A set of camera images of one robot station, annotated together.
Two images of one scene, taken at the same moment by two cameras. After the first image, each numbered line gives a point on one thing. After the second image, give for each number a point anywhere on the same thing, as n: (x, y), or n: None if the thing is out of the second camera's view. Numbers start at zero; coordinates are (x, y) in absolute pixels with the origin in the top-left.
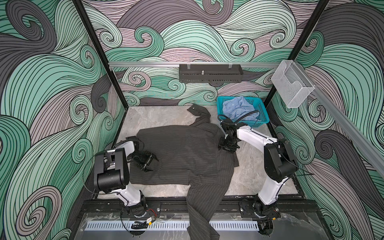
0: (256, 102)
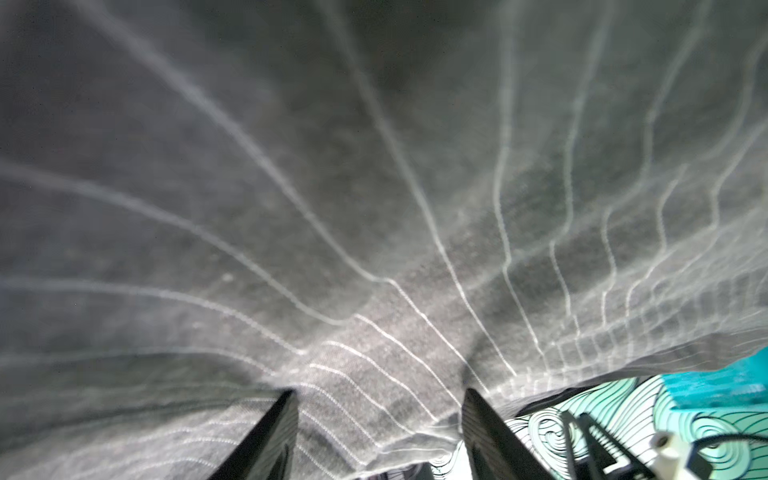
0: (741, 384)
